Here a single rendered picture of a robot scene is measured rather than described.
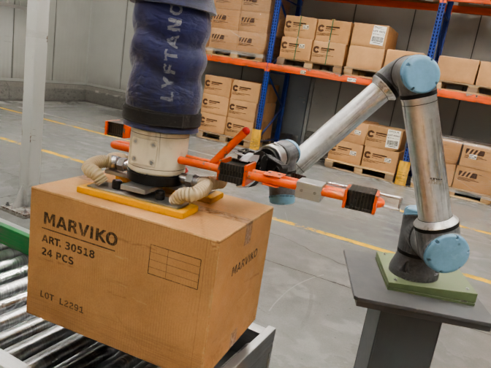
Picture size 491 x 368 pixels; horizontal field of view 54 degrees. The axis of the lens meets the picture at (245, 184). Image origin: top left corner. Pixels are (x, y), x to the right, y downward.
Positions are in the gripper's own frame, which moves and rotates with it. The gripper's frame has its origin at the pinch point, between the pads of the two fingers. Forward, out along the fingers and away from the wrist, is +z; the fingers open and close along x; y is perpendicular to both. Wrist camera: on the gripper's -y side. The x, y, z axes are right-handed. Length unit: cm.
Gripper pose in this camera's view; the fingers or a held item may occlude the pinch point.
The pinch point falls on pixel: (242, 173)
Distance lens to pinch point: 135.9
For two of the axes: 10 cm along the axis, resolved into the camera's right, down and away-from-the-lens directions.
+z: -4.9, 2.1, -8.5
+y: -8.6, -2.7, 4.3
